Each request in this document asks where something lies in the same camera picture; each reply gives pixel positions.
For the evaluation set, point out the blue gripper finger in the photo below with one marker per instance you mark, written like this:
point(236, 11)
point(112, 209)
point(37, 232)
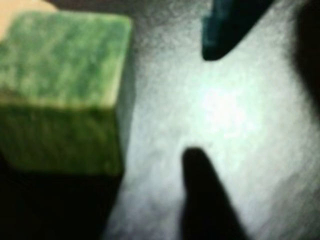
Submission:
point(225, 27)

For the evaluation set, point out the green square block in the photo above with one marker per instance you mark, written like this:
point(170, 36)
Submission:
point(60, 95)

